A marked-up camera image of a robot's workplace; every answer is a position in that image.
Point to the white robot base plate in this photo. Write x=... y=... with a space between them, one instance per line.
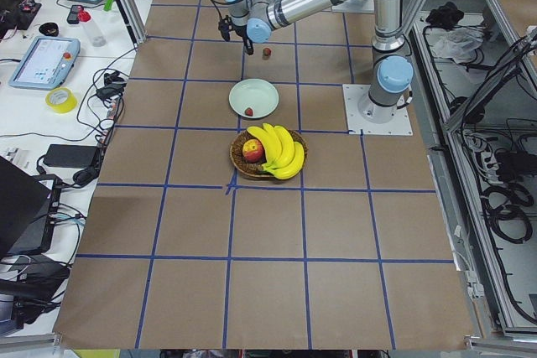
x=366 y=118

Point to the red apple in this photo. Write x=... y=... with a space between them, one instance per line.
x=252 y=151

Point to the yellow banana bunch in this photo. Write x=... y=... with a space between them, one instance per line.
x=284 y=157

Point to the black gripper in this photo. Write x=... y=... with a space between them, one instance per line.
x=244 y=33

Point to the red capped plastic bottle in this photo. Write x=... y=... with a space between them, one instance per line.
x=93 y=33

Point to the light green plate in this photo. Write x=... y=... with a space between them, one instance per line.
x=258 y=94

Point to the wicker fruit basket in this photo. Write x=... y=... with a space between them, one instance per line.
x=252 y=169

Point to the yellow tape roll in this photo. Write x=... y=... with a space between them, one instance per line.
x=61 y=100

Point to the black laptop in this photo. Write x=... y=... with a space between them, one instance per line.
x=28 y=204

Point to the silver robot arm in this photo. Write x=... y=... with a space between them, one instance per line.
x=254 y=21

